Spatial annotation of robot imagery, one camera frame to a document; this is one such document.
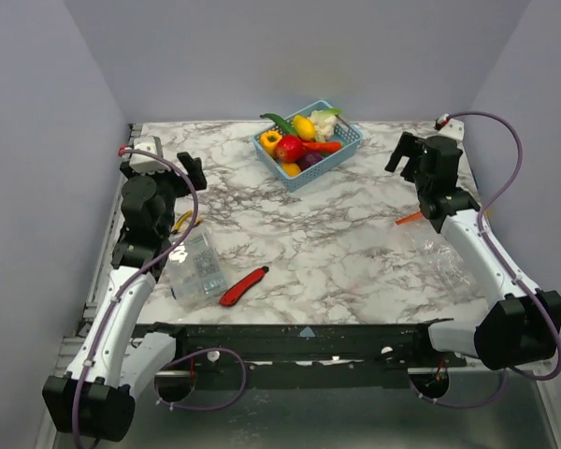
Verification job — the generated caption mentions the blue plastic basket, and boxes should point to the blue plastic basket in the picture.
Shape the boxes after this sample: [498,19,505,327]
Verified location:
[252,100,363,192]

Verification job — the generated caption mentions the clear zip top bag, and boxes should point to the clear zip top bag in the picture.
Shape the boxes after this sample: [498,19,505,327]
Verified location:
[396,211,479,302]

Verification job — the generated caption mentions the red apple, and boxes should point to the red apple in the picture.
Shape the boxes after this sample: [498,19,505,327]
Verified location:
[276,135,305,163]

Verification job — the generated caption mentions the green cucumber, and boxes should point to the green cucumber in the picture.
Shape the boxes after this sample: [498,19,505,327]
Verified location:
[260,113,298,137]

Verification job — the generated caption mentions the yellow lemon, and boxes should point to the yellow lemon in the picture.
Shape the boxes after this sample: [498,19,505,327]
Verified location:
[292,115,316,141]

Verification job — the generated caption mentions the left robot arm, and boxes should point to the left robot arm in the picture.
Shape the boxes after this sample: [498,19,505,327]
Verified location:
[42,148,207,447]

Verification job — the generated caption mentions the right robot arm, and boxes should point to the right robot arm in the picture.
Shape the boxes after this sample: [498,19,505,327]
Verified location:
[385,132,561,369]

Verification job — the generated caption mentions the yellow bell pepper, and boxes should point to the yellow bell pepper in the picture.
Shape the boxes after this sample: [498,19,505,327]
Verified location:
[259,130,283,159]

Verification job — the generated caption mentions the white cauliflower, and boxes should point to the white cauliflower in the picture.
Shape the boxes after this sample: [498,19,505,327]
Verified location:
[309,108,341,143]

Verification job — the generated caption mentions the clear plastic screw box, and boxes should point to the clear plastic screw box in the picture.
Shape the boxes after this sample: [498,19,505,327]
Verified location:
[165,224,228,303]

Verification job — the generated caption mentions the red chili pepper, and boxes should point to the red chili pepper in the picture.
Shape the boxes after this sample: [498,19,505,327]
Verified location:
[302,141,342,154]

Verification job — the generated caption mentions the yellow orange potato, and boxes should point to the yellow orange potato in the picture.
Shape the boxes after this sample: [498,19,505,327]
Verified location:
[280,163,301,178]

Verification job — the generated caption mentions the purple cabbage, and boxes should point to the purple cabbage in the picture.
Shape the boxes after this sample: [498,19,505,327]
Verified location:
[296,152,324,171]

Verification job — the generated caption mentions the red utility knife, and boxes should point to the red utility knife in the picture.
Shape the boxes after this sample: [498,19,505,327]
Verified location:
[219,266,269,308]

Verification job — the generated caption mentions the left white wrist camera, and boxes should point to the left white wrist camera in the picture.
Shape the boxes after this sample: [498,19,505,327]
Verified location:
[119,136,167,174]

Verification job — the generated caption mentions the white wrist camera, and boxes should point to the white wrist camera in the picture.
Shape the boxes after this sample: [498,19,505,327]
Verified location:
[119,136,167,174]
[434,114,465,142]

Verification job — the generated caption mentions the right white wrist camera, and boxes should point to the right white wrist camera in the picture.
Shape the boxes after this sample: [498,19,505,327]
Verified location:
[434,114,465,142]

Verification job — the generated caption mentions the yellow handled pliers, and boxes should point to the yellow handled pliers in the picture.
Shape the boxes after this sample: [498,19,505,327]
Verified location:
[171,210,193,235]

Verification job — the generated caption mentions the aluminium frame rail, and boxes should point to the aluminium frame rail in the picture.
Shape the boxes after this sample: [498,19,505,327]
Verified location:
[53,123,144,375]

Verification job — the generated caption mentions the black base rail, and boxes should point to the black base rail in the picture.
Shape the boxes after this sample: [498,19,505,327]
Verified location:
[77,320,468,392]

